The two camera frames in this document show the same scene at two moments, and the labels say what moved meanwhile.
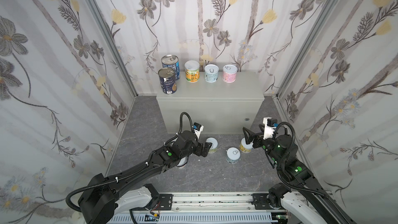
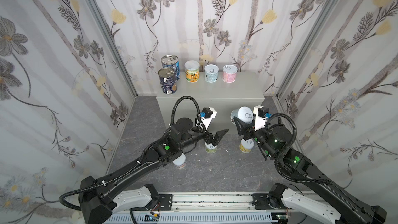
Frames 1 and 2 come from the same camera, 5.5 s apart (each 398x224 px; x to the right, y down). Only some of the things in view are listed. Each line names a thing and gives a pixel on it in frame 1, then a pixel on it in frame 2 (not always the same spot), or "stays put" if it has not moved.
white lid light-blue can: [211, 71] stays put
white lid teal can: [233, 155] -> [244, 113]
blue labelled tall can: [172, 61] stays put
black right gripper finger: [249, 136] -> [240, 125]
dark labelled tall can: [168, 81] stays put
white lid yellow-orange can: [192, 68] stays put
